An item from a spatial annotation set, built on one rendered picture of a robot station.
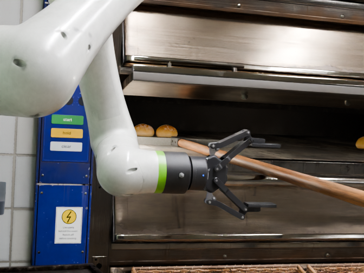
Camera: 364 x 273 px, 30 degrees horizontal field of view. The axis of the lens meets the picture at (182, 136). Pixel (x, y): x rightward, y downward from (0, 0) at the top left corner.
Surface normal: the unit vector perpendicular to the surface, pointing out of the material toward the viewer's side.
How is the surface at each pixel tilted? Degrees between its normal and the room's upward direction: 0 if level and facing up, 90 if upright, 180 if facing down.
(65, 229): 90
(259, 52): 70
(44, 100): 127
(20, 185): 90
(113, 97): 106
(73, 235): 90
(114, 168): 82
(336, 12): 90
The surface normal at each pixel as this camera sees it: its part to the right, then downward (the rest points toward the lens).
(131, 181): 0.45, 0.40
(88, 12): 0.62, -0.50
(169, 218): 0.29, -0.27
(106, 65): 0.67, 0.37
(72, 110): 0.29, 0.07
